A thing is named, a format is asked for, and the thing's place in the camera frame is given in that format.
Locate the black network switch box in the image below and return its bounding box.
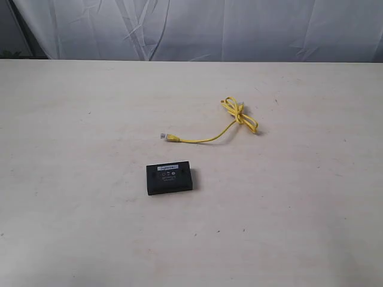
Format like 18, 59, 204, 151
146, 161, 193, 196

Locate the yellow ethernet cable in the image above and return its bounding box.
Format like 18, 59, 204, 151
158, 96, 260, 145

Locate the white backdrop curtain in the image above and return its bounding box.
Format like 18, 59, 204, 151
1, 1, 382, 62

